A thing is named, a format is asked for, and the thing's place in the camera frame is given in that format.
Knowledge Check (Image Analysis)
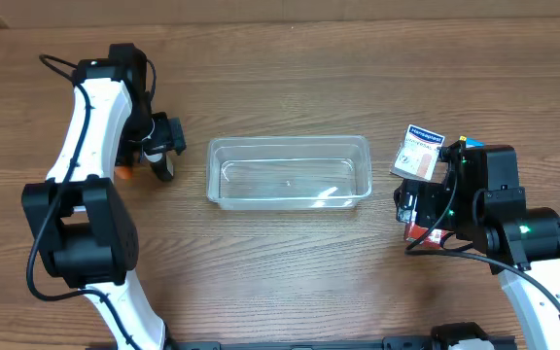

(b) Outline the dark bottle white cap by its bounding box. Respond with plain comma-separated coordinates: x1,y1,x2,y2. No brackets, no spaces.
144,153,174,182

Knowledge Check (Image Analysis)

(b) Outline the white Hansaplast plaster box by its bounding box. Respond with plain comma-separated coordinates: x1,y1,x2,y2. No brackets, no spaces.
391,124,445,182

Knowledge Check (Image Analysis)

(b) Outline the orange tablet tube white cap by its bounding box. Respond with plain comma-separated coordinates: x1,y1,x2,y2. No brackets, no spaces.
115,166,133,180

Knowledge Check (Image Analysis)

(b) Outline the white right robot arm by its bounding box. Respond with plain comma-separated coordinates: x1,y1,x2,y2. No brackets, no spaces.
394,175,560,349

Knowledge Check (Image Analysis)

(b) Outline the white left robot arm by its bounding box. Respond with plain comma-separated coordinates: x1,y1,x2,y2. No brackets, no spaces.
21,43,187,349

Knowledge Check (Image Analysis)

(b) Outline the clear plastic container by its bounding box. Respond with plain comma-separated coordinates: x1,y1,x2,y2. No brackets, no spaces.
206,135,372,211

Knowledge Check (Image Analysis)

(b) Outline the red medicine sachet box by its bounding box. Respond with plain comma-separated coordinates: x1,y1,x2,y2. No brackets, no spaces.
402,222,451,250

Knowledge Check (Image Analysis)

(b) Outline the blue VapoDrops cough drops bag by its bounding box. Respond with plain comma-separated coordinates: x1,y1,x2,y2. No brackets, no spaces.
459,136,484,148

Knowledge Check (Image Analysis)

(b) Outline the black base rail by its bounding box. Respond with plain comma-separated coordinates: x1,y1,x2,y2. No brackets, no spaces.
165,335,518,350

